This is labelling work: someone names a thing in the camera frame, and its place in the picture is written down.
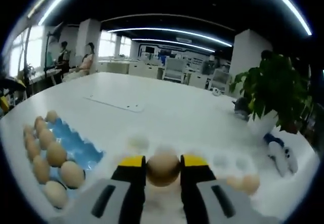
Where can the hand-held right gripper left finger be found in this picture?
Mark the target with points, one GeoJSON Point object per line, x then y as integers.
{"type": "Point", "coordinates": [126, 183]}

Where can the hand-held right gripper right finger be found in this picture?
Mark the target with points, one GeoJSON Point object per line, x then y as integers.
{"type": "Point", "coordinates": [200, 183]}

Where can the single brown egg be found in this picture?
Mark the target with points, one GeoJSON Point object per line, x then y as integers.
{"type": "Point", "coordinates": [251, 184]}
{"type": "Point", "coordinates": [234, 182]}
{"type": "Point", "coordinates": [163, 169]}

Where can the blue egg tray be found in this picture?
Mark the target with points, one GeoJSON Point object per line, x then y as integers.
{"type": "Point", "coordinates": [81, 148]}

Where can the group of brown eggs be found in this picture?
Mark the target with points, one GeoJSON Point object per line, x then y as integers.
{"type": "Point", "coordinates": [57, 154]}

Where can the white foam egg board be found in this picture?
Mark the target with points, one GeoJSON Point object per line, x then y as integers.
{"type": "Point", "coordinates": [227, 168]}

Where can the studio light on stand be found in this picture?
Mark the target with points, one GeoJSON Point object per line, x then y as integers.
{"type": "Point", "coordinates": [54, 34]}

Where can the white and blue plush toy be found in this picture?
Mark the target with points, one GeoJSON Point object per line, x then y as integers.
{"type": "Point", "coordinates": [281, 158]}

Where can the small white round gadget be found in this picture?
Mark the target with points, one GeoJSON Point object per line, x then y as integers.
{"type": "Point", "coordinates": [215, 91]}

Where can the white office chair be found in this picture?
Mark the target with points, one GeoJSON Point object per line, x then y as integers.
{"type": "Point", "coordinates": [220, 80]}
{"type": "Point", "coordinates": [174, 69]}

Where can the green plant in white pot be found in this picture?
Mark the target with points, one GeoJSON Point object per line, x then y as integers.
{"type": "Point", "coordinates": [276, 87]}

